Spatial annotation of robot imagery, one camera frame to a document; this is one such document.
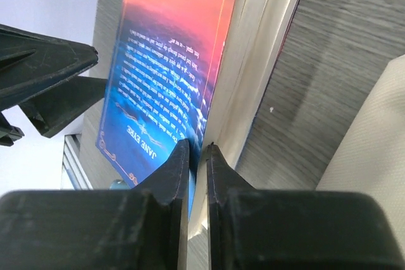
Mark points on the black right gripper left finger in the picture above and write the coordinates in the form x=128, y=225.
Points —
x=141, y=228

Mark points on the cream canvas backpack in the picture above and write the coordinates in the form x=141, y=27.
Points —
x=370, y=158

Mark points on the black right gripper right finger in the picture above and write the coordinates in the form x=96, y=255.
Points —
x=252, y=228

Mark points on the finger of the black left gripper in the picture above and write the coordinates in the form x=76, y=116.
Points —
x=43, y=76

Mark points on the blue sunset cover book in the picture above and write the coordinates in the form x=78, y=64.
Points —
x=187, y=69

